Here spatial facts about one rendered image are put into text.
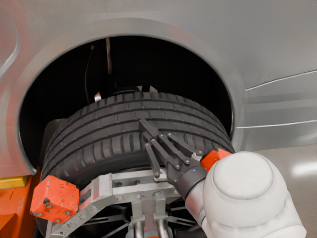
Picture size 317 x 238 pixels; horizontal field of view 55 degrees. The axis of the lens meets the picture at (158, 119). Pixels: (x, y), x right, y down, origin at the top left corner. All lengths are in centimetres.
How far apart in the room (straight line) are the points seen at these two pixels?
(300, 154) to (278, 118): 128
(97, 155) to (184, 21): 44
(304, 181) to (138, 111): 171
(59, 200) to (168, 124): 32
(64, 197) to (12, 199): 61
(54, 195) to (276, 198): 52
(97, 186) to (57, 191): 10
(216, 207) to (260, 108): 84
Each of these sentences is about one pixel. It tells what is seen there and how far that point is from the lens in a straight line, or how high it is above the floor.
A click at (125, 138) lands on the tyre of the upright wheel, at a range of 75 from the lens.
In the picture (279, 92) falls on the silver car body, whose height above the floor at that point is 106.
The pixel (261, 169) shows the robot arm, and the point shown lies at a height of 143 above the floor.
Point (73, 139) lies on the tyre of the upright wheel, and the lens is 86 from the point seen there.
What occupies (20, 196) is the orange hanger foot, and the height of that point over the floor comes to 68.
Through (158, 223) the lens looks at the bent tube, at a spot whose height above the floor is 101.
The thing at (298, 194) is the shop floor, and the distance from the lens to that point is 227.
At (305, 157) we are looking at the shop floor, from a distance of 252.
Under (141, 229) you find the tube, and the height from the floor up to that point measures 101.
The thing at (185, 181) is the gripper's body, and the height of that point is 122.
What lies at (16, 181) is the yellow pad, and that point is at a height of 72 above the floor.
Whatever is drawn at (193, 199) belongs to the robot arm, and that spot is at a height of 122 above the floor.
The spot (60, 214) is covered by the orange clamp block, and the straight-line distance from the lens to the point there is 79.
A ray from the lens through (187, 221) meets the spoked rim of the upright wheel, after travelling 109.
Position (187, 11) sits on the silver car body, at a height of 137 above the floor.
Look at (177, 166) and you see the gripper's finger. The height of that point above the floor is 121.
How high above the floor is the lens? 171
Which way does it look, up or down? 42 degrees down
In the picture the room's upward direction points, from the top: straight up
